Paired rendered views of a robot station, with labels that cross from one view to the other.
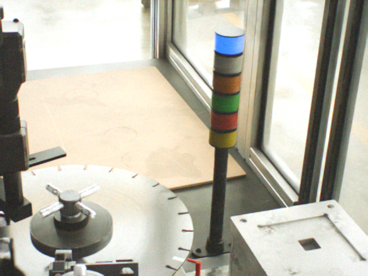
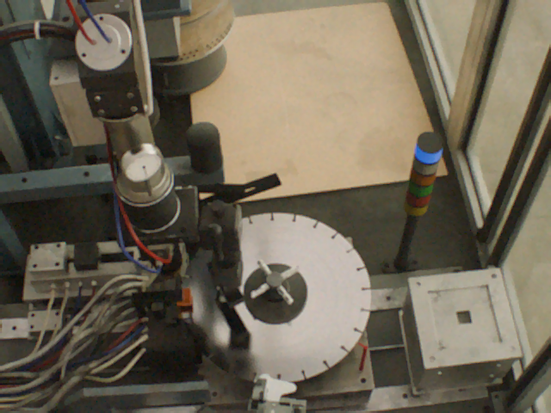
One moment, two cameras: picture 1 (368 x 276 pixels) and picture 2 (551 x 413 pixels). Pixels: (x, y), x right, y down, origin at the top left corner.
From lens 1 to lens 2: 0.61 m
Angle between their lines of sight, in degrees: 30
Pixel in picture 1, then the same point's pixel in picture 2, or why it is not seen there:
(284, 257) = (440, 329)
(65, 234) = (269, 305)
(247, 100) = (459, 111)
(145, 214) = (335, 286)
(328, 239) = (480, 313)
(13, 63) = (231, 243)
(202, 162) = (410, 153)
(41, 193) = (255, 247)
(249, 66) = (464, 86)
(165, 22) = not seen: outside the picture
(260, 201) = (453, 211)
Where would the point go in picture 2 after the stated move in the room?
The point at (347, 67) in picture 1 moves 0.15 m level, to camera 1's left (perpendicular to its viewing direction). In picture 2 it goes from (531, 176) to (447, 160)
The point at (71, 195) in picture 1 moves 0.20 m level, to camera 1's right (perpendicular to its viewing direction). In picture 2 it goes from (275, 280) to (394, 303)
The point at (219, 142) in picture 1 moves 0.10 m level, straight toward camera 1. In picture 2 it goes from (411, 212) to (399, 258)
